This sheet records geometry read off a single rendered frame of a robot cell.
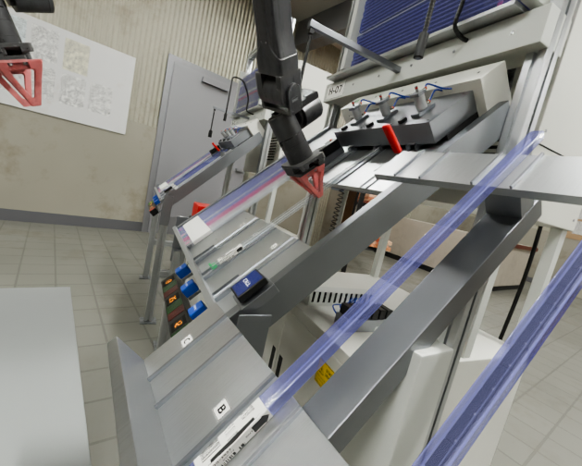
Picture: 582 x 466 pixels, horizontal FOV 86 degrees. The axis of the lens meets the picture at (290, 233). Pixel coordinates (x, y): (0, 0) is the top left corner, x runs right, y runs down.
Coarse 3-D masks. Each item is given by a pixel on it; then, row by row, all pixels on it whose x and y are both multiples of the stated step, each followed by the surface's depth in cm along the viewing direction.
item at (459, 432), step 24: (576, 264) 22; (552, 288) 21; (576, 288) 21; (528, 312) 21; (552, 312) 20; (528, 336) 20; (504, 360) 19; (528, 360) 19; (480, 384) 19; (504, 384) 18; (456, 408) 18; (480, 408) 18; (456, 432) 17; (480, 432) 17; (432, 456) 17; (456, 456) 16
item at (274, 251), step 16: (240, 224) 83; (256, 224) 77; (208, 240) 84; (224, 240) 78; (240, 240) 73; (256, 240) 69; (272, 240) 65; (288, 240) 61; (192, 256) 80; (208, 256) 75; (240, 256) 66; (256, 256) 62; (272, 256) 59; (288, 256) 56; (208, 272) 67; (224, 272) 64; (240, 272) 60; (272, 272) 55; (224, 288) 58; (224, 304) 53
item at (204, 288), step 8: (176, 232) 98; (184, 248) 81; (192, 264) 69; (192, 272) 66; (200, 272) 68; (200, 280) 60; (200, 288) 58; (208, 288) 59; (208, 296) 54; (208, 304) 51
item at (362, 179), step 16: (464, 128) 65; (320, 144) 111; (432, 144) 66; (336, 160) 87; (352, 160) 82; (368, 160) 76; (384, 160) 72; (352, 176) 73; (368, 176) 69; (368, 192) 64
